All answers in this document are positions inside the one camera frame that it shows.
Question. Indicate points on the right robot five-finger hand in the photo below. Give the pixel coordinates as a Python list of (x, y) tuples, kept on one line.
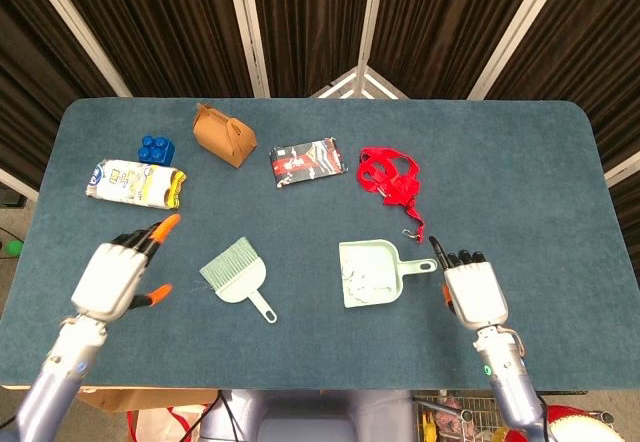
[(475, 292)]

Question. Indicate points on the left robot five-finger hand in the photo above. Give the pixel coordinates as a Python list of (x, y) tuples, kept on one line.
[(107, 282)]

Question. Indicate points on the mint green dustpan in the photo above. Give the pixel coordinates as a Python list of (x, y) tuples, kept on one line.
[(385, 262)]

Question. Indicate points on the mint green hand broom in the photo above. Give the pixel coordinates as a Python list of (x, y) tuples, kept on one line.
[(240, 277)]

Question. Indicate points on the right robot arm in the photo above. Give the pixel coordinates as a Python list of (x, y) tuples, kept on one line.
[(507, 382)]

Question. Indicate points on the white and yellow package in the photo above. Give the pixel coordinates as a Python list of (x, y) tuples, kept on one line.
[(130, 184)]

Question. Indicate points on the green ball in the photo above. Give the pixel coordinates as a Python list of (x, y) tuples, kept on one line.
[(12, 247)]

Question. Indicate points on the blue-grey table mat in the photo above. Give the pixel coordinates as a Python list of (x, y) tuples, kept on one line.
[(525, 187)]

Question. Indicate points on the blue toy building brick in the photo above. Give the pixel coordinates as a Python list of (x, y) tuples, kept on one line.
[(156, 151)]

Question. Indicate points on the red and white ball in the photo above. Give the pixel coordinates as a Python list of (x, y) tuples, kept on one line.
[(565, 412)]

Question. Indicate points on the brown paper gable box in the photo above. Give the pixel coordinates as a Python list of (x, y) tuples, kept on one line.
[(222, 134)]

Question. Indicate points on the lilac robot torso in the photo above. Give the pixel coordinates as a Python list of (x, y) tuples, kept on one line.
[(305, 417)]

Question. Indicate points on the black and red packet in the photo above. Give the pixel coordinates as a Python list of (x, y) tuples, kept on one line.
[(307, 162)]

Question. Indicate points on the brown pleated curtain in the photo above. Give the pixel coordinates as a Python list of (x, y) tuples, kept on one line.
[(165, 27)]

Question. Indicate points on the white partition frame post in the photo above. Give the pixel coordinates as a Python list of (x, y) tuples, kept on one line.
[(73, 22), (519, 27), (247, 27), (371, 12)]

